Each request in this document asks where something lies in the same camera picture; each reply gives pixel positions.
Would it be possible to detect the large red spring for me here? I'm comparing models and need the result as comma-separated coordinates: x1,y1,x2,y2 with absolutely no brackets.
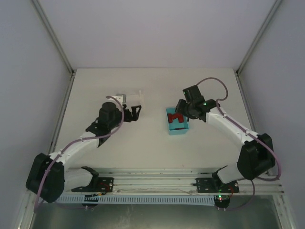
167,113,176,124
173,113,184,123

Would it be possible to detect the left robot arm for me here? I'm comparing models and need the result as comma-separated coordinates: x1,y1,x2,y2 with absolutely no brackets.
25,102,142,203

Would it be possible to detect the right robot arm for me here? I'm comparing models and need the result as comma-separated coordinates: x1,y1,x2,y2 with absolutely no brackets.
175,85,276,188

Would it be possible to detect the white peg fixture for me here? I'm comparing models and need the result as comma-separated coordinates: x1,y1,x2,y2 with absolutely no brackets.
117,89,144,107

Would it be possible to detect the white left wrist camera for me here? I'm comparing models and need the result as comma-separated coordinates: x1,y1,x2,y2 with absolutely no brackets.
114,94,126,104

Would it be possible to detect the aluminium mounting rail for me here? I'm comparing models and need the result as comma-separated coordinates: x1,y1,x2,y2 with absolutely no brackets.
26,167,285,196

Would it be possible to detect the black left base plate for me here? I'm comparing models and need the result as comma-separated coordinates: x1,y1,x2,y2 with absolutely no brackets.
71,177,114,193

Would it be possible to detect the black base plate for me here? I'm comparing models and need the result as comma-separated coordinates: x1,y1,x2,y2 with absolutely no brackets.
71,177,114,193
193,177,240,194

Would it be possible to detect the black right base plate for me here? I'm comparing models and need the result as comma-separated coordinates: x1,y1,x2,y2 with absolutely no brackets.
193,177,240,194

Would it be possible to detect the right aluminium corner post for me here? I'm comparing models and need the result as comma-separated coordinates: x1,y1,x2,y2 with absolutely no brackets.
235,0,283,77

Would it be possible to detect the aluminium corner post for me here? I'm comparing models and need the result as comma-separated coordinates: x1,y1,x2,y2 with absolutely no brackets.
235,0,283,77
31,0,74,76

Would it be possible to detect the slotted cable duct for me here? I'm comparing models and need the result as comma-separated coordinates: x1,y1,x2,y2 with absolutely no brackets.
55,194,214,206

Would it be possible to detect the left aluminium corner post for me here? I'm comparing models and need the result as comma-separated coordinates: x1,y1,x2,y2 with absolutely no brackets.
31,0,74,76

